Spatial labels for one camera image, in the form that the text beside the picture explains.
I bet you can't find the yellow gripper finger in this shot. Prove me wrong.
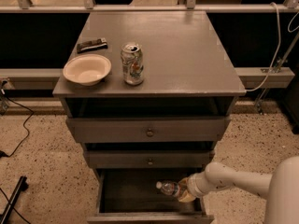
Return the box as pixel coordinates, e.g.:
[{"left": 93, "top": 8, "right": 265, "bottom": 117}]
[
  {"left": 178, "top": 177, "right": 189, "bottom": 187},
  {"left": 178, "top": 190, "right": 195, "bottom": 203}
]

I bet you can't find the clear plastic water bottle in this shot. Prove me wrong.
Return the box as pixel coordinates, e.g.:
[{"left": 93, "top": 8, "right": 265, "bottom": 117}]
[{"left": 156, "top": 180, "right": 186, "bottom": 199}]

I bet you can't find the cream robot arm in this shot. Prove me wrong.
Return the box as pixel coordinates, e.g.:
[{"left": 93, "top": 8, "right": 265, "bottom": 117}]
[{"left": 178, "top": 156, "right": 299, "bottom": 224}]

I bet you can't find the bottom grey open drawer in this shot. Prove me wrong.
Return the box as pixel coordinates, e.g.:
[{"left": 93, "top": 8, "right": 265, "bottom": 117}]
[{"left": 87, "top": 168, "right": 214, "bottom": 224}]

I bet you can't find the grey wooden drawer cabinet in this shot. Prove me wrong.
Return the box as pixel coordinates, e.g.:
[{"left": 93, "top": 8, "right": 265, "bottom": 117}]
[{"left": 52, "top": 10, "right": 247, "bottom": 224}]

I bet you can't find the middle grey drawer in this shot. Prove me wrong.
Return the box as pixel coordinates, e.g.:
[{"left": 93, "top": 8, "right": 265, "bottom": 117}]
[{"left": 83, "top": 150, "right": 214, "bottom": 169}]

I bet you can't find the top grey drawer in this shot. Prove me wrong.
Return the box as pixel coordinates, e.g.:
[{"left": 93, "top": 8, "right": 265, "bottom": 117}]
[{"left": 66, "top": 117, "right": 230, "bottom": 143}]

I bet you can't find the aluminium soda can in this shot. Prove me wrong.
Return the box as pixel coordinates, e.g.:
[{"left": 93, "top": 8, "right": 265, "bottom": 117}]
[{"left": 121, "top": 42, "right": 144, "bottom": 86}]

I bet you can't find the white paper bowl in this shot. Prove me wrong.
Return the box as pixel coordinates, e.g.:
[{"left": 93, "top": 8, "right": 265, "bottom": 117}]
[{"left": 63, "top": 54, "right": 111, "bottom": 86}]

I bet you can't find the black bar on floor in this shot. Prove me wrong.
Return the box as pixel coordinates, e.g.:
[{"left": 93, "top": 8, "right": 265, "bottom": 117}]
[{"left": 0, "top": 176, "right": 28, "bottom": 224}]

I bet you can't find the dark snack bar wrapper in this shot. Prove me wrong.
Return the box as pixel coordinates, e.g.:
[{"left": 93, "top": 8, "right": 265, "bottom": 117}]
[{"left": 77, "top": 38, "right": 108, "bottom": 53}]

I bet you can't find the metal window railing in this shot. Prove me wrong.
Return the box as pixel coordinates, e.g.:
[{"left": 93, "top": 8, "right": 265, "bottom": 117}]
[{"left": 0, "top": 0, "right": 299, "bottom": 13}]

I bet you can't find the black floor cable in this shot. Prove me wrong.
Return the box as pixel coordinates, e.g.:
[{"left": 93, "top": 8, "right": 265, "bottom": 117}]
[{"left": 0, "top": 89, "right": 35, "bottom": 159}]

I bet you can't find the white cable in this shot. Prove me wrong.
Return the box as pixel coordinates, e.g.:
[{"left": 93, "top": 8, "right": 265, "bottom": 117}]
[{"left": 245, "top": 2, "right": 299, "bottom": 93}]

